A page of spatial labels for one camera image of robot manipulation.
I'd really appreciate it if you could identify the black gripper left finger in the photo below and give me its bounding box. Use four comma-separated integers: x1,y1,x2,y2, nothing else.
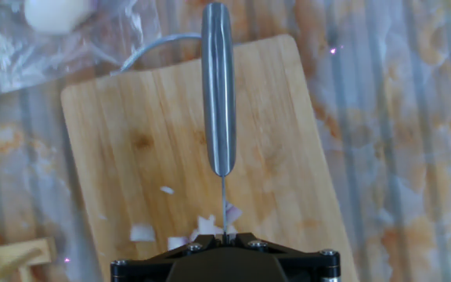
110,233,226,282

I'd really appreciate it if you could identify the clear plastic table sheet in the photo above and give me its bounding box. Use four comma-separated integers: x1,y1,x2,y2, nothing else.
0,0,451,282

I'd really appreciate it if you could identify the bamboo cutting board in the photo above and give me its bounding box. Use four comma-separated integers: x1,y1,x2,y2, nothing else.
60,32,360,282

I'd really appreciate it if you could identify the red onion wedge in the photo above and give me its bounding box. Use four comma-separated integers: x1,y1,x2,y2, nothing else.
166,201,244,251

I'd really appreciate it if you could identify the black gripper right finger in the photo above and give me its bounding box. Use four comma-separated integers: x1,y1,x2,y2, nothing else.
225,232,342,282

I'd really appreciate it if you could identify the chopped onion piece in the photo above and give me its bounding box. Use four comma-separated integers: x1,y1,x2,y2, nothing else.
129,222,157,243

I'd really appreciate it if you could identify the white onion half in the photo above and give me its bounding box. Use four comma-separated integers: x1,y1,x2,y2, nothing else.
23,0,94,35

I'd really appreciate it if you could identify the steel cleaver knife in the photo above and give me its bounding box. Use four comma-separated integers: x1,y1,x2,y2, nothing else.
200,2,237,242

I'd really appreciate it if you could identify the wooden peg dish rack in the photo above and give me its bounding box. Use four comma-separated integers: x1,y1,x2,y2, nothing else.
0,236,58,282

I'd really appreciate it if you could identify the clear bag of onions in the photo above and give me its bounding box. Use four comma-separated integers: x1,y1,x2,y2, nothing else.
0,0,164,98

